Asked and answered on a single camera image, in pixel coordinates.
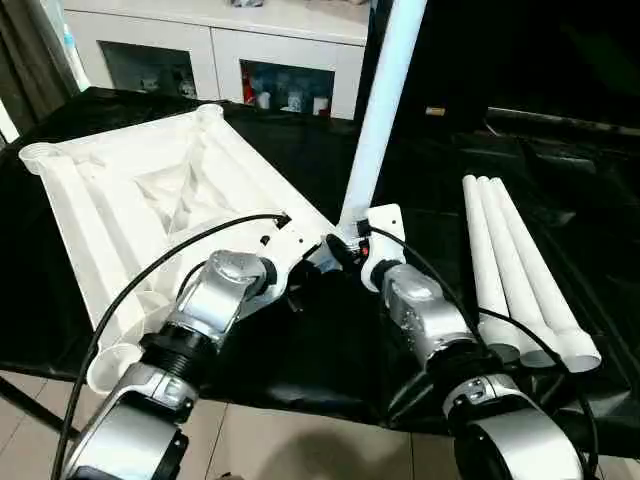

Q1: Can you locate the black frame leg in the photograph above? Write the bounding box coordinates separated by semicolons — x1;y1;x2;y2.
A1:
0;374;71;442

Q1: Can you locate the dark metal pole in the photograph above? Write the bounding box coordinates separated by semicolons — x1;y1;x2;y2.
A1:
487;107;640;135

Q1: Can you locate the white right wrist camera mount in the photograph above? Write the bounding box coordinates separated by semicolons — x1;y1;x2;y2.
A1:
357;202;405;295

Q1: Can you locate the grey curtain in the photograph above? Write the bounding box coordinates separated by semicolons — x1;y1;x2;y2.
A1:
0;0;89;146

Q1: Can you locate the white glass-door cabinet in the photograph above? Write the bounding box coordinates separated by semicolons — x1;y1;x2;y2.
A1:
62;0;371;121

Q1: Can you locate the white plastic table leg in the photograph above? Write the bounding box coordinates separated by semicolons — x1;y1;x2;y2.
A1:
489;177;603;374
474;175;556;370
337;0;427;246
462;174;521;364

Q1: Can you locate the black backdrop cloth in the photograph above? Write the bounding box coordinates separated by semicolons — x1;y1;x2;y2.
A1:
367;0;640;141

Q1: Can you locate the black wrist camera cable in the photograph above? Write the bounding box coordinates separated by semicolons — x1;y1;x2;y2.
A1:
357;222;601;480
59;213;292;480

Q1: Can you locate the white plastic table top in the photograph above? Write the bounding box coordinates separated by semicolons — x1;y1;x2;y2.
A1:
18;103;346;394

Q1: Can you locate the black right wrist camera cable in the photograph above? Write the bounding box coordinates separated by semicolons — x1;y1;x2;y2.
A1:
357;222;601;480

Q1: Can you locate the black glossy mat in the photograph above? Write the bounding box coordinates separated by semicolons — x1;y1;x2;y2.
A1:
0;87;640;437

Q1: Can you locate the black left wrist camera cable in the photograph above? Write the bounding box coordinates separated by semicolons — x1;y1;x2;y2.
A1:
59;213;292;480

